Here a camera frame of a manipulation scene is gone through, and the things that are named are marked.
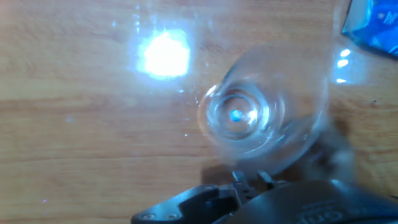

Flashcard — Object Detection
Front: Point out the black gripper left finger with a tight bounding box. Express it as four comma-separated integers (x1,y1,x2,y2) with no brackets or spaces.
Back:
130,169,259,224

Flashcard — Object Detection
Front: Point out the blue tissue pack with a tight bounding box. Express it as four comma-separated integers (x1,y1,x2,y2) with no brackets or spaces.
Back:
341,0,398,58

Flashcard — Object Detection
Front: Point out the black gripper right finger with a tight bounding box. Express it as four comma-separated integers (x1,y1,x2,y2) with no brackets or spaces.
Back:
257,169,289,190

